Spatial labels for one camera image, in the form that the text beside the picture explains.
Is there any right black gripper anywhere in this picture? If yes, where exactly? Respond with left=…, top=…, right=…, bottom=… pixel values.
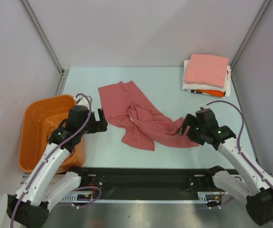
left=176, top=114, right=206, bottom=145

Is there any red t shirt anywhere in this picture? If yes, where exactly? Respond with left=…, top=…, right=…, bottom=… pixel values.
left=98, top=81, right=198, bottom=151

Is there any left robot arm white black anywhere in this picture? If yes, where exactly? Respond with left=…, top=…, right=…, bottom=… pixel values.
left=6, top=105, right=107, bottom=228

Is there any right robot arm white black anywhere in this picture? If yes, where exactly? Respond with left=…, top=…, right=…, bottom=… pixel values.
left=178, top=108, right=273, bottom=226

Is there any folded orange white t shirt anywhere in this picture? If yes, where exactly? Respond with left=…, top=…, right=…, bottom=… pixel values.
left=189, top=90, right=226, bottom=97

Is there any folded pink t shirt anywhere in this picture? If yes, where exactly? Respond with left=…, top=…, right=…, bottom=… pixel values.
left=184, top=54, right=229, bottom=88

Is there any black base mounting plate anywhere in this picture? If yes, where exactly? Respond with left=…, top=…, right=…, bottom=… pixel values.
left=80, top=168, right=221, bottom=201

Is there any orange plastic laundry basket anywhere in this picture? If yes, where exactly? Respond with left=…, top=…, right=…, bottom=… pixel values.
left=19, top=95, right=76, bottom=173

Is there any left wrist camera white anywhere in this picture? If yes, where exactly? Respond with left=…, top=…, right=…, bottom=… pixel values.
left=75, top=96, right=90, bottom=109

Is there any left aluminium frame post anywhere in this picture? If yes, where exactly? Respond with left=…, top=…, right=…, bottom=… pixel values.
left=19, top=0, right=65, bottom=75

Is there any aluminium frame post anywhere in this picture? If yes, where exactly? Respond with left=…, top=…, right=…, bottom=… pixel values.
left=19, top=0, right=65, bottom=75
left=229, top=0, right=272, bottom=68

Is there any white slotted cable duct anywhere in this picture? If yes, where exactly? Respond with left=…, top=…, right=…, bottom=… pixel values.
left=60, top=191, right=223, bottom=204

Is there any right aluminium frame post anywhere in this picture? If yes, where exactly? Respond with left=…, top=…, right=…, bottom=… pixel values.
left=229, top=0, right=272, bottom=68

